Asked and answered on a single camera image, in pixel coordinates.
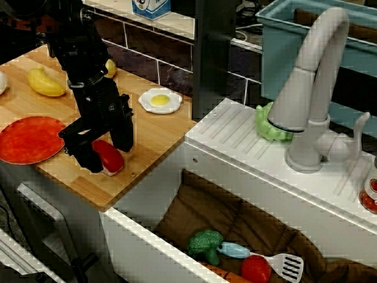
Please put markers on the black knob lever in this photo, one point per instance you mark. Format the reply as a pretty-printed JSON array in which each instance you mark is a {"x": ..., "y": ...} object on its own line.
[{"x": 84, "y": 263}]

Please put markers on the yellow toy potato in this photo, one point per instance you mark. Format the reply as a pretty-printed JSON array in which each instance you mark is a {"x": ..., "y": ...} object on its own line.
[{"x": 111, "y": 67}]

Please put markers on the white round object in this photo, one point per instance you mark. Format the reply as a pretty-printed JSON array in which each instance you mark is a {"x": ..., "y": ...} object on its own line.
[{"x": 2, "y": 83}]

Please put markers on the toy fried egg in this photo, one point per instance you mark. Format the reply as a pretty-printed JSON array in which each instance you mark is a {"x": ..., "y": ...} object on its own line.
[{"x": 160, "y": 100}]

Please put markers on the blue white milk carton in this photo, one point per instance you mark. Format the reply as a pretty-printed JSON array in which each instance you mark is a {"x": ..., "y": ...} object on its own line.
[{"x": 151, "y": 7}]

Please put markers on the grey toy faucet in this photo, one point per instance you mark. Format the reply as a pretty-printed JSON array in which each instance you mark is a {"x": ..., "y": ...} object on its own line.
[{"x": 306, "y": 88}]

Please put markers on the green toy broccoli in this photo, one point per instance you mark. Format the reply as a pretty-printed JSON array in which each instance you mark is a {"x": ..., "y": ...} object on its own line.
[{"x": 204, "y": 243}]

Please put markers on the yellow toy banana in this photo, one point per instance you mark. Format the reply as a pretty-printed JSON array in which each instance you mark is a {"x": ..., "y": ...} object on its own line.
[{"x": 44, "y": 84}]

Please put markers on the white metal rail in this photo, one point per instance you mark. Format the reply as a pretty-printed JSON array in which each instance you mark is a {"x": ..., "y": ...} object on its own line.
[{"x": 20, "y": 259}]

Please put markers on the green toy lettuce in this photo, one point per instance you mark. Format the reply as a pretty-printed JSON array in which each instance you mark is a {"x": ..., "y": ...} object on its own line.
[{"x": 263, "y": 123}]

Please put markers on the light wooden shelf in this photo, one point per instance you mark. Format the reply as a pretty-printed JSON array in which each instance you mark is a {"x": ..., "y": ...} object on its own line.
[{"x": 165, "y": 28}]

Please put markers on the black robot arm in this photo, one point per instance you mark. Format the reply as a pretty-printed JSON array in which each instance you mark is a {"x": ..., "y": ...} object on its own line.
[{"x": 76, "y": 44}]

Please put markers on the black vertical post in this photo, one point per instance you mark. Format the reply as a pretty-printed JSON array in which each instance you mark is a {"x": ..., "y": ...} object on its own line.
[{"x": 213, "y": 59}]

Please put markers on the teal plastic bin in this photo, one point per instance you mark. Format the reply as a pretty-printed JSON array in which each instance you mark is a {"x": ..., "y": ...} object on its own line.
[{"x": 279, "y": 53}]

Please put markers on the red toy tomato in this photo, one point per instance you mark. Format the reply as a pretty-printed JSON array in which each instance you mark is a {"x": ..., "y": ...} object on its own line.
[{"x": 255, "y": 269}]

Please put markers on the tomato print can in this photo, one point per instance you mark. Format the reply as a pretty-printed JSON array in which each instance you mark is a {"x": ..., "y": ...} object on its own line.
[{"x": 369, "y": 197}]

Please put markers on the white toy sink unit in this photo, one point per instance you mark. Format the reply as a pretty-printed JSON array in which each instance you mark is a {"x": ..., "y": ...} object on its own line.
[{"x": 235, "y": 165}]

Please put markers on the wooden kitchen countertop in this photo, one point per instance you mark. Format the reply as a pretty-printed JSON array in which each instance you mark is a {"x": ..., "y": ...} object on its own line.
[{"x": 153, "y": 132}]

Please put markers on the red round plate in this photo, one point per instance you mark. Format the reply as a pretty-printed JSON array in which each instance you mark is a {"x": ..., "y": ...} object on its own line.
[{"x": 31, "y": 140}]

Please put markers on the orange toy carrot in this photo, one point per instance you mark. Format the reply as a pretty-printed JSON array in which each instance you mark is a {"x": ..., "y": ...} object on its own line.
[{"x": 232, "y": 276}]

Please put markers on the red tuna nigiri sushi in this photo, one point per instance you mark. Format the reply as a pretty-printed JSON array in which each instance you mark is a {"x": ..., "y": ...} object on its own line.
[{"x": 112, "y": 157}]

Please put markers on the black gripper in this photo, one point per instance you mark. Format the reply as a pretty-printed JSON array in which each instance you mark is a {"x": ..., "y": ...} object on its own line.
[{"x": 98, "y": 106}]

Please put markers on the dark tiled backsplash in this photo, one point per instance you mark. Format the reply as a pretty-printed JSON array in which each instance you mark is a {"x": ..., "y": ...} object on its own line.
[{"x": 147, "y": 50}]

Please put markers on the brown quilted cloth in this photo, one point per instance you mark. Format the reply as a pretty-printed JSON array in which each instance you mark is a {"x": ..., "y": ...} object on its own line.
[{"x": 212, "y": 212}]

